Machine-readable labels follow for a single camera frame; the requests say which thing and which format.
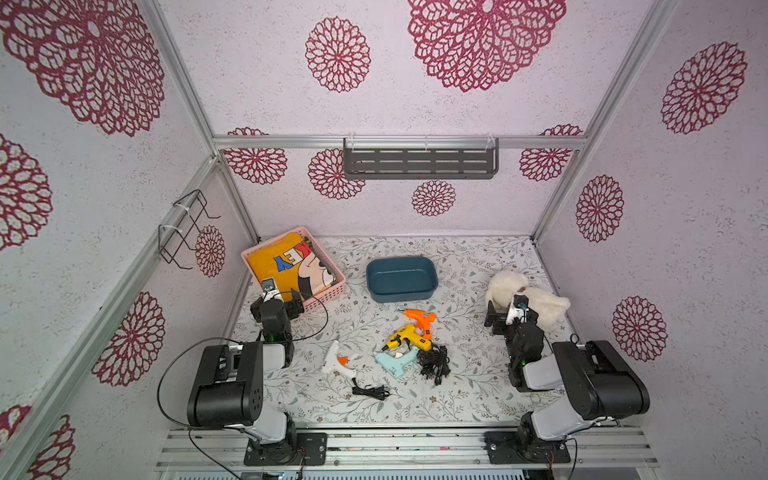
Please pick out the grey wall shelf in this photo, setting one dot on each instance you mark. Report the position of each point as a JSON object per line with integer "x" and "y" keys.
{"x": 423, "y": 163}

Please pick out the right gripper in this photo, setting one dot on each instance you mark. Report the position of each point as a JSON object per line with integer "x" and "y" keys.
{"x": 504, "y": 318}

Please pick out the yellow cartoon cloth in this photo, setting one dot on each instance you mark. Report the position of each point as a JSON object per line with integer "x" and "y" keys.
{"x": 292, "y": 261}

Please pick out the orange hot glue gun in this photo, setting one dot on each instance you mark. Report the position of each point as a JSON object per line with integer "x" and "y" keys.
{"x": 423, "y": 319}

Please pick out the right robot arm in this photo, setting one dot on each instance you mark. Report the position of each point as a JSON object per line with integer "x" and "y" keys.
{"x": 598, "y": 386}

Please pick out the pink perforated basket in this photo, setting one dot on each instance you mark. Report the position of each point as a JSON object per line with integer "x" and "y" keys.
{"x": 334, "y": 291}

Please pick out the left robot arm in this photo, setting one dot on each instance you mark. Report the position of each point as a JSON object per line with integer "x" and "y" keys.
{"x": 227, "y": 393}

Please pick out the black wire wall rack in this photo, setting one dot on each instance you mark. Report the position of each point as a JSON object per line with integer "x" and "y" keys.
{"x": 172, "y": 238}

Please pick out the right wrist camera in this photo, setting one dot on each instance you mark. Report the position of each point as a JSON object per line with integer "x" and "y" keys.
{"x": 517, "y": 311}

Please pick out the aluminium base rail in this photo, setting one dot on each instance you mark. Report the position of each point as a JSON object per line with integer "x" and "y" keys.
{"x": 405, "y": 448}

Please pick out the white hot glue gun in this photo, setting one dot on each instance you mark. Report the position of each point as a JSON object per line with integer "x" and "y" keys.
{"x": 334, "y": 363}

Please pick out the mint green hot glue gun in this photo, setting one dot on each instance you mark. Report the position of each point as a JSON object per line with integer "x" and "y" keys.
{"x": 396, "y": 365}

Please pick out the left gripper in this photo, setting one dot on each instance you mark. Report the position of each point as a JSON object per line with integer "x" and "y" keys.
{"x": 278, "y": 306}

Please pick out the yellow hot glue gun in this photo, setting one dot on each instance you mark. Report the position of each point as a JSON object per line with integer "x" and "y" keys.
{"x": 407, "y": 335}

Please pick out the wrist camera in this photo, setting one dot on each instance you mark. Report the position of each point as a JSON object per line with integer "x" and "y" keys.
{"x": 517, "y": 311}
{"x": 269, "y": 287}

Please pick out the white plush dog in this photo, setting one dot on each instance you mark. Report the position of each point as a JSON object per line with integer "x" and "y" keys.
{"x": 506, "y": 283}

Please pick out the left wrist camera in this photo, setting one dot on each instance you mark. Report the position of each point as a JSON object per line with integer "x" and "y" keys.
{"x": 269, "y": 287}

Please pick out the teal plastic storage box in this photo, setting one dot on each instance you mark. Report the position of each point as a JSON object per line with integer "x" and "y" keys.
{"x": 401, "y": 279}

